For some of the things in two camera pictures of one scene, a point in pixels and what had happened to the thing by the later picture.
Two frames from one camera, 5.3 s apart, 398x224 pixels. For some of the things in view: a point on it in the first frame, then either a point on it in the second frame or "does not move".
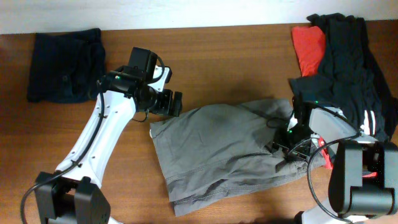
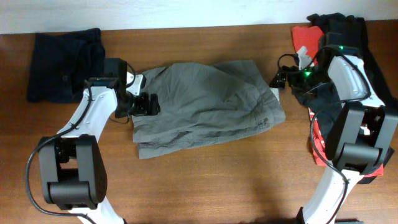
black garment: x=351 y=79 does not move
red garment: x=310 y=45 does not move
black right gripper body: x=293 y=140 -> x=307 y=78
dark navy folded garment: x=68 y=66 does not move
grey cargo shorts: x=216 y=154 -> x=199 y=102
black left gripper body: x=158 y=101 -> x=138 y=105
